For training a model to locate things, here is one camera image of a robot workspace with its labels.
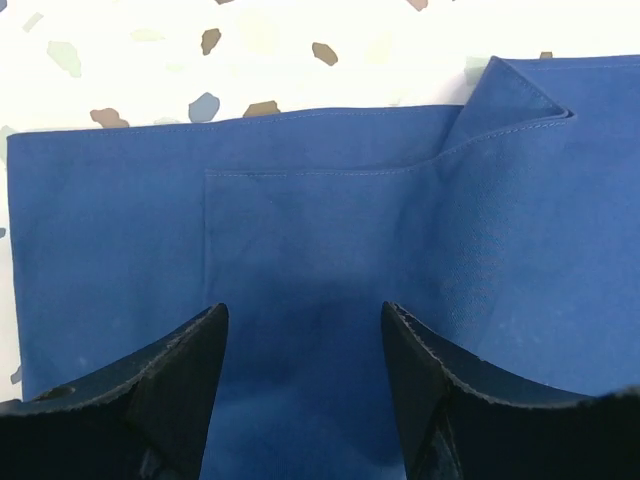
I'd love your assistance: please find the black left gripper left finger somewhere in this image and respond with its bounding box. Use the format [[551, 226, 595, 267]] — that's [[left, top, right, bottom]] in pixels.
[[1, 304, 229, 480]]

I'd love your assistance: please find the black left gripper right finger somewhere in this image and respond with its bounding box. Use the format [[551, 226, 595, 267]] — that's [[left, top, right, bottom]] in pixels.
[[381, 303, 639, 480]]

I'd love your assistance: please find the blue surgical cloth wrap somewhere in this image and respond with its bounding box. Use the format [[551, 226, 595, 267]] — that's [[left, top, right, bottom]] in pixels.
[[7, 56, 639, 479]]

